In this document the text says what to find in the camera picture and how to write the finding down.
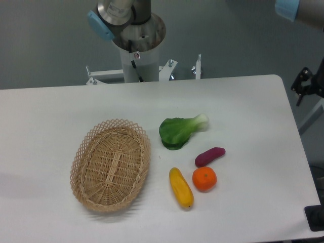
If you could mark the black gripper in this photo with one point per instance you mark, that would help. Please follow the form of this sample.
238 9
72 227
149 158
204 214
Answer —
316 82

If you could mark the purple sweet potato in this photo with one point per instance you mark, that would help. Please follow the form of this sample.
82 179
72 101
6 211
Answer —
209 156

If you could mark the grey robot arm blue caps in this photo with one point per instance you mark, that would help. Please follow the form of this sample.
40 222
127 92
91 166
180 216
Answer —
110 18

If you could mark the black device at table edge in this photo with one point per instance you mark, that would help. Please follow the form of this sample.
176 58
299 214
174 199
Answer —
314 215

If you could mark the green bok choy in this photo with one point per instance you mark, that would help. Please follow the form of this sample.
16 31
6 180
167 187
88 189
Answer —
176 132

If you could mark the orange tangerine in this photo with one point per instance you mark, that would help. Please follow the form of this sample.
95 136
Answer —
204 178

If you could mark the yellow banana-like fruit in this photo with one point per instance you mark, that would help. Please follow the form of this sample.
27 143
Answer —
182 192

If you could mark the oval wicker basket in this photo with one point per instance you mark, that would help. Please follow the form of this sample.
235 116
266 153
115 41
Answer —
110 166

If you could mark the white table leg bracket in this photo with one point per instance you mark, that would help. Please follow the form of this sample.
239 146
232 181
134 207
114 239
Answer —
312 116

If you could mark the white metal mounting frame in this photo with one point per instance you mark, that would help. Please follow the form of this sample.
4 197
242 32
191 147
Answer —
134 74

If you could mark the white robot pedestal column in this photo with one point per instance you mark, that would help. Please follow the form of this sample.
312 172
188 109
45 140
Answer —
141 43

